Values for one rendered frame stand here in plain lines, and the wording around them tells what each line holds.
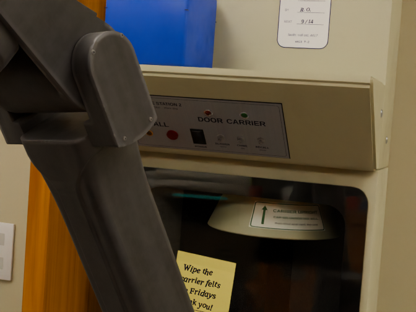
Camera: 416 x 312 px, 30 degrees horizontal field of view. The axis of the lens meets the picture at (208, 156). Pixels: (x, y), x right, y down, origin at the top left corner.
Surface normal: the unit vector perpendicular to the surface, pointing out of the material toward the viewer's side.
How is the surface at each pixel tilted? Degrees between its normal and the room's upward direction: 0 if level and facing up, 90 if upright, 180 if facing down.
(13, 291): 90
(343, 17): 90
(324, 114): 135
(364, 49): 90
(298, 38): 90
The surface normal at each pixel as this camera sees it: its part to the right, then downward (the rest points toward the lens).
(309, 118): -0.28, 0.72
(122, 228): 0.75, 0.05
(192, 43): 0.94, 0.08
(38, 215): -0.33, 0.03
